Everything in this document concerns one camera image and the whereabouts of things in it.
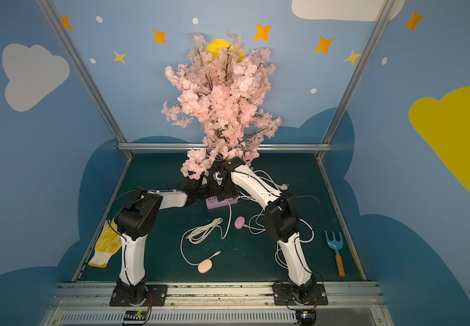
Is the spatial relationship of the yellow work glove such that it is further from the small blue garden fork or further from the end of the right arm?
the small blue garden fork

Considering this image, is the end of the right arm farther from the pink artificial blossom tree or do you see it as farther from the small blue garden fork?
the small blue garden fork

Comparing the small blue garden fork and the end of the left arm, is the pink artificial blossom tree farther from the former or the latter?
the small blue garden fork

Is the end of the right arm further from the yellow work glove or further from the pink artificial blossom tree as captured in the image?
the yellow work glove

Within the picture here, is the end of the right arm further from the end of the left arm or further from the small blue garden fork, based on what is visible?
the small blue garden fork

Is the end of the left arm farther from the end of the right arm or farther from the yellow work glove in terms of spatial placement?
the yellow work glove

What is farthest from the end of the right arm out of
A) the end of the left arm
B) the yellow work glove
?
the yellow work glove

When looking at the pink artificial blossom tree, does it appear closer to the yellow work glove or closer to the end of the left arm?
the end of the left arm

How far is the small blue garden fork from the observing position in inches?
31.8

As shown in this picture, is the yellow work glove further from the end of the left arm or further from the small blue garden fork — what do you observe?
the small blue garden fork
